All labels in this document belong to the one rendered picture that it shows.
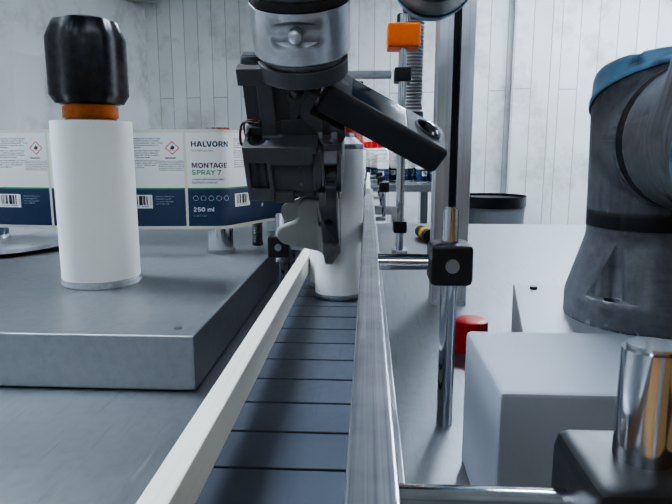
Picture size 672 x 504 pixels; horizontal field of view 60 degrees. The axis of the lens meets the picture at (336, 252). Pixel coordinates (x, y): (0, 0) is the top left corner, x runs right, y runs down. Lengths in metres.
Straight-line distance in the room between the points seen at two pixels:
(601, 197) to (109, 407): 0.45
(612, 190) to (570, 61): 4.82
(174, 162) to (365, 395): 0.75
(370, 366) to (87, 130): 0.54
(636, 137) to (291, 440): 0.33
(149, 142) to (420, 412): 0.60
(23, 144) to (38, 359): 0.49
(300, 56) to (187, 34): 5.61
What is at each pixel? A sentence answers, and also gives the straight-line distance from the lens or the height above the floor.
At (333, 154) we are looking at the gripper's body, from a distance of 0.49.
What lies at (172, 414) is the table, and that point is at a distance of 0.50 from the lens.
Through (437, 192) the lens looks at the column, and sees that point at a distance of 0.77.
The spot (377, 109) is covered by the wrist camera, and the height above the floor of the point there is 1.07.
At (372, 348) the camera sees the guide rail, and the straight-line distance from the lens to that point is 0.22.
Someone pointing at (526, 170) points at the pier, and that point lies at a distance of 5.16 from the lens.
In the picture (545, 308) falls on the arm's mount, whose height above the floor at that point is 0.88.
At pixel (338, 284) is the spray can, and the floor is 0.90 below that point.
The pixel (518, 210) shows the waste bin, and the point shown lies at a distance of 4.71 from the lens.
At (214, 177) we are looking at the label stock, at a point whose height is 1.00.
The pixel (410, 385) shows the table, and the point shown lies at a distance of 0.54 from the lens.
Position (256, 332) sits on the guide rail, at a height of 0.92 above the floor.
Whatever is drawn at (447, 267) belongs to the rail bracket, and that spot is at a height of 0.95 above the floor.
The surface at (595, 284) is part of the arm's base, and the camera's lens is 0.57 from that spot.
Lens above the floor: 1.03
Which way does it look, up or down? 10 degrees down
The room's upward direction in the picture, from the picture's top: straight up
